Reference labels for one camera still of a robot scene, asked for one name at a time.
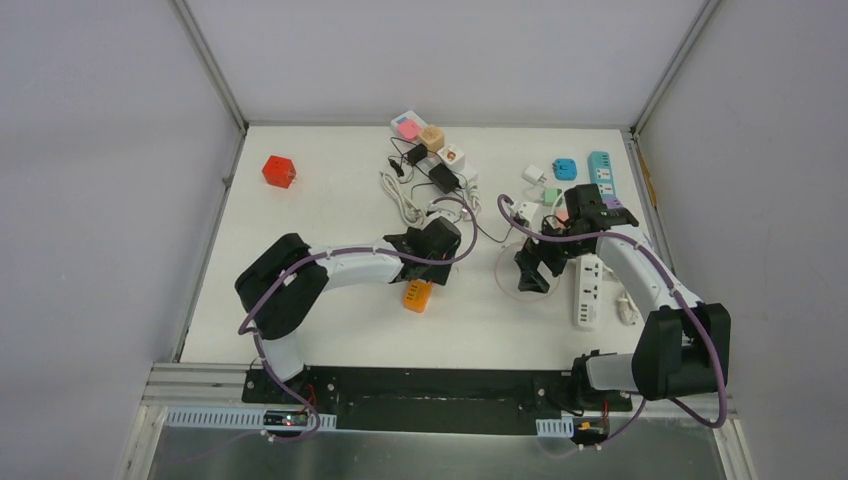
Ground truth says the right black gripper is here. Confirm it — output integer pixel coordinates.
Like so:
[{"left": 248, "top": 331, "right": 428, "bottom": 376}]
[{"left": 514, "top": 215, "right": 589, "bottom": 294}]

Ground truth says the orange power strip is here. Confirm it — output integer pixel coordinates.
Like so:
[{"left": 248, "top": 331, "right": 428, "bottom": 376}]
[{"left": 403, "top": 280, "right": 433, "bottom": 313}]

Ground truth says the red cube plug adapter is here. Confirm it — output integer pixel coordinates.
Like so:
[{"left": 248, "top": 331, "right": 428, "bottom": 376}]
[{"left": 261, "top": 155, "right": 297, "bottom": 189}]

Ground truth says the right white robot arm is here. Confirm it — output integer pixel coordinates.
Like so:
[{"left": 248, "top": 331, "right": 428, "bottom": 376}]
[{"left": 515, "top": 184, "right": 731, "bottom": 410}]

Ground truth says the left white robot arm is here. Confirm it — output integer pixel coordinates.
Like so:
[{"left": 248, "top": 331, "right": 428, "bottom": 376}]
[{"left": 234, "top": 217, "right": 461, "bottom": 405}]

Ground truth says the pink plug adapter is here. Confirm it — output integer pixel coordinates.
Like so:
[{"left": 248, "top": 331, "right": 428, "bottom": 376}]
[{"left": 554, "top": 210, "right": 569, "bottom": 224}]

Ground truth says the green plug adapter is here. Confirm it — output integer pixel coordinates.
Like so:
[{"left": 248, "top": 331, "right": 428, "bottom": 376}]
[{"left": 542, "top": 188, "right": 563, "bottom": 207}]

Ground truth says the white charger plug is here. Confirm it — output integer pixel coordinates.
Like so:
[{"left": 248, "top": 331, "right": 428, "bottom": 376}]
[{"left": 521, "top": 165, "right": 546, "bottom": 187}]

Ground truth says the blue plug adapter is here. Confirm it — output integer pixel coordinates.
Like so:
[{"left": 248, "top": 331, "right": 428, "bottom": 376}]
[{"left": 552, "top": 158, "right": 578, "bottom": 181}]

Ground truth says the black power adapter brick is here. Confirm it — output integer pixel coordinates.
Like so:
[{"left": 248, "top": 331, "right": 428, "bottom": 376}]
[{"left": 427, "top": 164, "right": 460, "bottom": 194}]

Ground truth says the small black adapter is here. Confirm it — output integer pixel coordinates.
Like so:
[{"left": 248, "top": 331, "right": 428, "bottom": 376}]
[{"left": 404, "top": 144, "right": 429, "bottom": 166}]

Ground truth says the tan cube adapter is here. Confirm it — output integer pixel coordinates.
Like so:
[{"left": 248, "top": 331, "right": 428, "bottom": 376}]
[{"left": 417, "top": 125, "right": 445, "bottom": 152}]

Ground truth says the purple power strip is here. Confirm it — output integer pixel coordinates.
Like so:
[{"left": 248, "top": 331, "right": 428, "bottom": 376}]
[{"left": 602, "top": 196, "right": 624, "bottom": 209}]

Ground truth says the pink flat adapter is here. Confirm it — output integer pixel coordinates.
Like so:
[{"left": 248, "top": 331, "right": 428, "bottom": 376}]
[{"left": 396, "top": 118, "right": 422, "bottom": 142}]

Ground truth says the long white power strip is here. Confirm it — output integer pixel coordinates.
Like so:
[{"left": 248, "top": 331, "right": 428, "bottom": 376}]
[{"left": 389, "top": 110, "right": 478, "bottom": 189}]

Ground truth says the teal power strip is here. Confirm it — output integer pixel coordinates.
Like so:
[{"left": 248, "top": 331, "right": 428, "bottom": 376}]
[{"left": 588, "top": 151, "right": 616, "bottom": 198}]

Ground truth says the pink thin cable loop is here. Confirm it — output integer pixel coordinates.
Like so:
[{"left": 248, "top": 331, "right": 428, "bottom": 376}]
[{"left": 492, "top": 240, "right": 562, "bottom": 305}]

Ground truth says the white power strip cable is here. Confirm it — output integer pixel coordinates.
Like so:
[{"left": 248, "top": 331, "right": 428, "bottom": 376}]
[{"left": 379, "top": 170, "right": 442, "bottom": 230}]

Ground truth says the black thin cable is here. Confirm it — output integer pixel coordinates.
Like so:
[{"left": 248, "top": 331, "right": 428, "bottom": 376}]
[{"left": 387, "top": 132, "right": 520, "bottom": 246}]

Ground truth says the white bundled cable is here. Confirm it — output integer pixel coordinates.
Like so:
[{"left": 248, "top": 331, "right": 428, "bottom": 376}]
[{"left": 599, "top": 264, "right": 641, "bottom": 326}]

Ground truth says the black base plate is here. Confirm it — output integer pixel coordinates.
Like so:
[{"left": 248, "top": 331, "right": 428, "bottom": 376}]
[{"left": 242, "top": 366, "right": 633, "bottom": 435}]

